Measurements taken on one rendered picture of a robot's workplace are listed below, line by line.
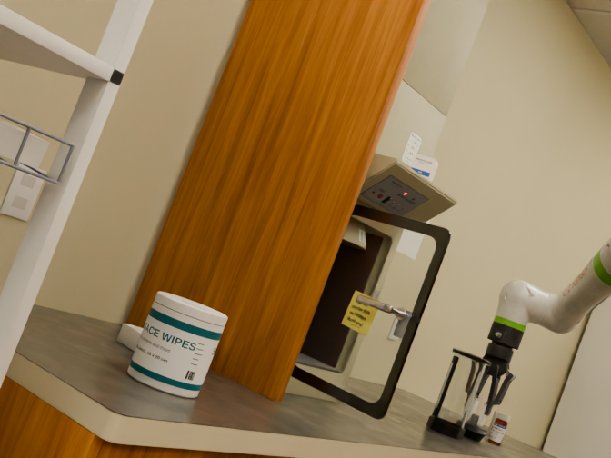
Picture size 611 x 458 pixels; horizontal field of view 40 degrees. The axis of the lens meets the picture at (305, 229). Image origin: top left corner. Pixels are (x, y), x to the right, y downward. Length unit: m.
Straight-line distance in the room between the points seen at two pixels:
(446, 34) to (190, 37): 0.62
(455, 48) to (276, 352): 0.90
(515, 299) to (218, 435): 1.32
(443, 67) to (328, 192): 0.52
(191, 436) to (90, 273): 0.81
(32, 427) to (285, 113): 0.96
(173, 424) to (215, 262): 0.74
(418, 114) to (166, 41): 0.62
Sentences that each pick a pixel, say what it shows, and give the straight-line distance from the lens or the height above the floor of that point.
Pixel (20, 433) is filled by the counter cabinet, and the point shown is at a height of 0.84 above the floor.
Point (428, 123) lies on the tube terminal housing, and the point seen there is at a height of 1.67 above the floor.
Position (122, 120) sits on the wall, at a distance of 1.98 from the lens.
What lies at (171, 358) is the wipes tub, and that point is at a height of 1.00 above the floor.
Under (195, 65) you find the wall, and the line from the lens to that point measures 2.10.
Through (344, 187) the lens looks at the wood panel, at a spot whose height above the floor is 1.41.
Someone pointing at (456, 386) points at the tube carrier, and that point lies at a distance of 2.34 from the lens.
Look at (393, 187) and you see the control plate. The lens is 1.92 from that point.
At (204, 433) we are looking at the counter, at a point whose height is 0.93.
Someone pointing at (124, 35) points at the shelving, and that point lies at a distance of 1.11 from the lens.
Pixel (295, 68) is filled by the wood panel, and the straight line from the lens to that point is 1.98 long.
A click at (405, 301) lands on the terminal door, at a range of 1.70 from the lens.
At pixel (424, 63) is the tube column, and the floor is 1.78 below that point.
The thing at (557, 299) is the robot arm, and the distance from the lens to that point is 2.48.
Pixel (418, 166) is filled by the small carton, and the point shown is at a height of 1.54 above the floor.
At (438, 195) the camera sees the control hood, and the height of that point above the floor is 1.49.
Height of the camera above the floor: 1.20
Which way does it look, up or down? 3 degrees up
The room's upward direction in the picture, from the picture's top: 21 degrees clockwise
